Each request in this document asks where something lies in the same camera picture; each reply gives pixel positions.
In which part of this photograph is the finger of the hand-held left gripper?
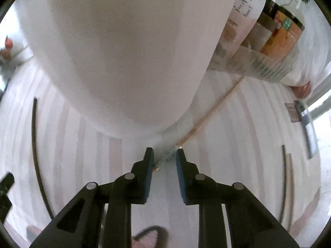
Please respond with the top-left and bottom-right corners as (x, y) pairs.
(0, 172), (15, 223)

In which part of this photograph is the white plastic bag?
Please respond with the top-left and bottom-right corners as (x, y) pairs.
(282, 5), (331, 88)

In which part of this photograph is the white printed bag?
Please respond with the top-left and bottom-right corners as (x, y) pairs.
(220, 0), (268, 47)

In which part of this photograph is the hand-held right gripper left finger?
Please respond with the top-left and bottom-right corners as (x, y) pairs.
(30, 147), (155, 248)

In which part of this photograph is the white utensil holder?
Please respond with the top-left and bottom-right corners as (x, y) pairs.
(16, 0), (245, 137)

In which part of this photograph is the knife on table edge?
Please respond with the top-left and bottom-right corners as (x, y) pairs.
(295, 101), (319, 159)

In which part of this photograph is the orange round object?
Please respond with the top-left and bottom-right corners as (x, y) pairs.
(291, 81), (312, 99)

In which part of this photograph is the small brown card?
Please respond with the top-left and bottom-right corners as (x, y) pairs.
(284, 103), (300, 122)

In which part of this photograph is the orange food package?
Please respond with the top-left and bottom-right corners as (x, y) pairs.
(260, 10), (304, 62)

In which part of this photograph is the clear plastic bin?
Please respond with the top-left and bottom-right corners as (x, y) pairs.
(209, 41), (298, 83)

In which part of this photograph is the dark wooden chopstick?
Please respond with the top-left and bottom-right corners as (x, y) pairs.
(31, 97), (55, 219)
(281, 145), (287, 221)

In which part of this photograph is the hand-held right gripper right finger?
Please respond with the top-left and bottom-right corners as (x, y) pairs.
(176, 148), (302, 248)

